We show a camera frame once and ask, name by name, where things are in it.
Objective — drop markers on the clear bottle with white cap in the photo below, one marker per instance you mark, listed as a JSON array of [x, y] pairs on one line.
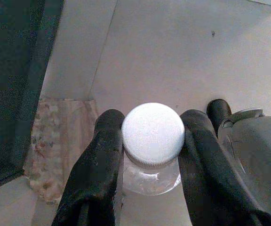
[[153, 131]]

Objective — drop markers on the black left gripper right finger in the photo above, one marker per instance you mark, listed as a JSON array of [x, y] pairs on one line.
[[208, 174]]

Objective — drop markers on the black robot left foot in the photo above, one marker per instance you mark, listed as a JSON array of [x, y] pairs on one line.
[[217, 110]]

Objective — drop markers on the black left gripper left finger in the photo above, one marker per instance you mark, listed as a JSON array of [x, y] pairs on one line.
[[95, 169]]

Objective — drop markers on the dark cabinet door panel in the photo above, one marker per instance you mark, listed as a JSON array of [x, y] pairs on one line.
[[8, 70]]

